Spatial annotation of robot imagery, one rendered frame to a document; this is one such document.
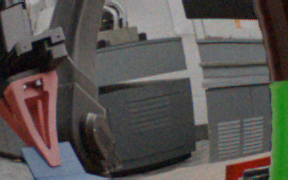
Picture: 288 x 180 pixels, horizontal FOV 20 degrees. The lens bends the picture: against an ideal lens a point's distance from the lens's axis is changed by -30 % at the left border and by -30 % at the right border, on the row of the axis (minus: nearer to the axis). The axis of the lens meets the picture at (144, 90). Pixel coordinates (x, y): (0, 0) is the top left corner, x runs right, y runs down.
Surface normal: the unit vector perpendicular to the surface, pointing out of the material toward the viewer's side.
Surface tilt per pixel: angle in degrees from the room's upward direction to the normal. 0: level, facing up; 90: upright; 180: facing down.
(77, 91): 90
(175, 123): 90
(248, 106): 90
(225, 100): 90
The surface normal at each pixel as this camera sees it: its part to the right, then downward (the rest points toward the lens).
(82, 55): 0.88, -0.29
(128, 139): 0.69, -0.05
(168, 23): -0.70, 0.15
